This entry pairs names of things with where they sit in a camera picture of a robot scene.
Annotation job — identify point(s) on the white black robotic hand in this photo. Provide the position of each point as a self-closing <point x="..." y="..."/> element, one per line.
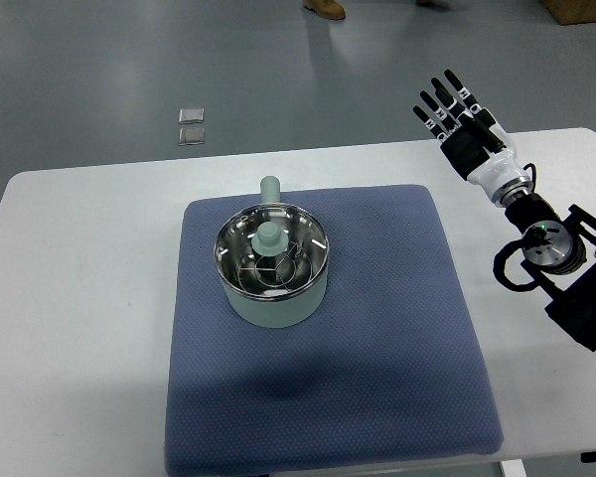
<point x="472" y="140"/>

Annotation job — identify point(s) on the metal floor plate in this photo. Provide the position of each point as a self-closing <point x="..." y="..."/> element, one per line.
<point x="190" y="115"/>
<point x="191" y="136"/>

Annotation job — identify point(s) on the wooden box corner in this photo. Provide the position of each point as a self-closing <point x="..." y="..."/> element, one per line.
<point x="571" y="12"/>

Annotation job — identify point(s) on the green steel pot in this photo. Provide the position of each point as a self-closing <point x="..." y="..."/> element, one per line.
<point x="276" y="314"/>

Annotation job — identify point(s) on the upper metal floor plate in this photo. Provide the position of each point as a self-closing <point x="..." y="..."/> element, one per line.
<point x="190" y="115"/>

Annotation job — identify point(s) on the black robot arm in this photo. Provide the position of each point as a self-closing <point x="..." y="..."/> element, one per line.
<point x="558" y="256"/>

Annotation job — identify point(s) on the tan boot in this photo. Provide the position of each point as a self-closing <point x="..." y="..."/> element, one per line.
<point x="327" y="9"/>

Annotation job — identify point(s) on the lower metal floor plate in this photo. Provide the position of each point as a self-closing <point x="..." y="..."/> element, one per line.
<point x="191" y="136"/>

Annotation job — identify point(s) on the wire steamer rack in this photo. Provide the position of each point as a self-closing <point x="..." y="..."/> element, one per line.
<point x="282" y="273"/>

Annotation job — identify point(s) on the glass lid green knob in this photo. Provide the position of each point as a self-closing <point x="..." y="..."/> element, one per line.
<point x="268" y="230"/>

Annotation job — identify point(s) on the blue fabric mat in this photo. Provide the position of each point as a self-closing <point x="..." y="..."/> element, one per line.
<point x="387" y="368"/>

